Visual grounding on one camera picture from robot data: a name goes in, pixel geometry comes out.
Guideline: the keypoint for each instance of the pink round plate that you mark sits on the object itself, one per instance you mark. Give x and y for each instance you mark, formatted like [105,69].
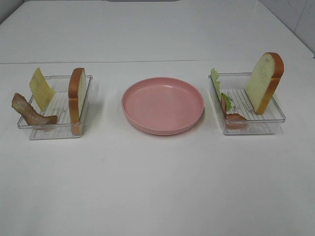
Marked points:
[162,105]

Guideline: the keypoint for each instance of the bread slice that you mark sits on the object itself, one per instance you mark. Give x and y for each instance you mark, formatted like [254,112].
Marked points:
[76,95]
[264,80]

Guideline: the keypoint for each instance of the right clear plastic tray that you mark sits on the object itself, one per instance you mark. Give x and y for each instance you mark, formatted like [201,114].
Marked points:
[233,85]

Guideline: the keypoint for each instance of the green lettuce leaf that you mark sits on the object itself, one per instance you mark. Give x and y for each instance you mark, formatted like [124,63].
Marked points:
[217,83]

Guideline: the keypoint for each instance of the bacon strip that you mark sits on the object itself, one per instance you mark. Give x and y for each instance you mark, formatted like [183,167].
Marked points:
[234,120]
[30,115]

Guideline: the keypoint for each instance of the clear plastic tray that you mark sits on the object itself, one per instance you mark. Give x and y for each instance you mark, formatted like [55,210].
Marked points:
[233,85]
[59,107]

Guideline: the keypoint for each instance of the left clear plastic tray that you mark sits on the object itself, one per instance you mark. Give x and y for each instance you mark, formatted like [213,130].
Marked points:
[59,107]

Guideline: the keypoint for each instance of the yellow cheese slice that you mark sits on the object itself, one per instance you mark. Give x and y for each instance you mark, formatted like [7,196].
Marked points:
[41,91]

